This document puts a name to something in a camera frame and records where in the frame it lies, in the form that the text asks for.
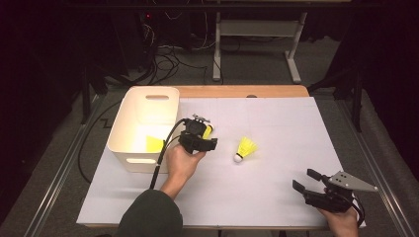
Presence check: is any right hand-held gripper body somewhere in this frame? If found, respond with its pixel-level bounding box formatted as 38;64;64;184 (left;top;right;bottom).
302;171;379;213

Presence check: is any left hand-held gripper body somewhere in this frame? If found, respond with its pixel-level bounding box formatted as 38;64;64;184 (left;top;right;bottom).
178;114;212;155

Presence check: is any yellow shuttlecock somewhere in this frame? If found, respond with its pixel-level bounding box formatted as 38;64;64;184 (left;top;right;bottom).
145;135;165;153
232;136;259;163
202;123;214;140

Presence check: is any white plastic bin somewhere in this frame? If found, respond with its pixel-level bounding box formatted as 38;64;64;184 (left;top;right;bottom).
107;86;183;175

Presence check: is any person's right hand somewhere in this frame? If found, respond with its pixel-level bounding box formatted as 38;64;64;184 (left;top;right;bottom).
318;206;360;237

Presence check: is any person's left hand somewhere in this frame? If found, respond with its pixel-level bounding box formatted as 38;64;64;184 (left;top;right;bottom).
164;143;208;184

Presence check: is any white board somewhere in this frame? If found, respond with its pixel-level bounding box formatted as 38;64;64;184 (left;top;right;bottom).
76;96;367;230

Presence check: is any wooden table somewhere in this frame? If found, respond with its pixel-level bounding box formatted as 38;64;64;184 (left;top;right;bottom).
82;84;334;231

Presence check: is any black metal stand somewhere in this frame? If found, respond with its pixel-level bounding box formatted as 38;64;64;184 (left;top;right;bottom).
80;62;110;125
309;65;364;132

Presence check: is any dark equipment box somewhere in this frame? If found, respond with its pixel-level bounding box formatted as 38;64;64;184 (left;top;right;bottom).
110;9;157;72

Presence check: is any right hand-held gripper cable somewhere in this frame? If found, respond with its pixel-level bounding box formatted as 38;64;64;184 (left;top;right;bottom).
350;196;366;228

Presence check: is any hand-held gripper cable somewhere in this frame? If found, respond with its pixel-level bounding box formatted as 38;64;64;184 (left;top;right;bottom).
350;196;366;228
149;118;186;191

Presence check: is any left hand-held gripper cable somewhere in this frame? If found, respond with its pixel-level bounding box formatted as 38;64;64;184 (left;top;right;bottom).
149;118;186;191

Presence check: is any aluminium rail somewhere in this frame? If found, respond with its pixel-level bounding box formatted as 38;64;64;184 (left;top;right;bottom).
23;95;107;237
334;97;419;237

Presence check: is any bundle of floor cables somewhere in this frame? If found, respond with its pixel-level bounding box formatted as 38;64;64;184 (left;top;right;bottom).
108;9;225;87

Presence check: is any long black floor cable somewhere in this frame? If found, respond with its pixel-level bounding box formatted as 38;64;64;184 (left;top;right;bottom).
77;100;123;184

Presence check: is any white metal desk frame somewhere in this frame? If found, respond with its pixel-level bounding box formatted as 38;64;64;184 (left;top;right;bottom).
211;11;309;84

